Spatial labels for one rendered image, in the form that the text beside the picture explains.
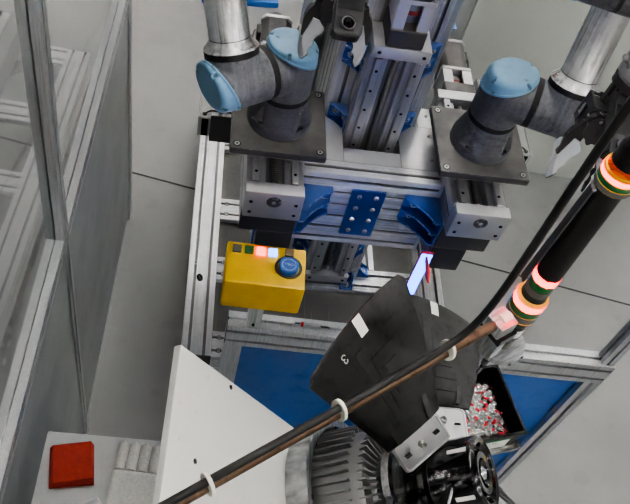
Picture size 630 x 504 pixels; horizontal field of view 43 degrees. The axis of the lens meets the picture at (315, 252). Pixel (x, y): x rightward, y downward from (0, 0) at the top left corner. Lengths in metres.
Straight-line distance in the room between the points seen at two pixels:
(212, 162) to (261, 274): 1.36
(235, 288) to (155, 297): 1.25
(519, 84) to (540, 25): 1.22
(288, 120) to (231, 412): 0.82
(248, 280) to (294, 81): 0.46
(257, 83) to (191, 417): 0.81
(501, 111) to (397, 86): 0.25
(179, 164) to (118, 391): 0.99
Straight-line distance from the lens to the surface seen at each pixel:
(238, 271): 1.58
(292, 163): 1.89
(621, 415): 3.07
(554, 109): 1.89
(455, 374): 1.43
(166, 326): 2.75
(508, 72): 1.88
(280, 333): 1.78
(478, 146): 1.95
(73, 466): 1.60
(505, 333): 1.06
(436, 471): 1.28
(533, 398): 2.14
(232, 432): 1.21
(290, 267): 1.59
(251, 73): 1.70
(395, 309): 1.17
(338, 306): 2.62
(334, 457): 1.32
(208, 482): 0.86
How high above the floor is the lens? 2.36
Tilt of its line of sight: 52 degrees down
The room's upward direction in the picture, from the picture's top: 17 degrees clockwise
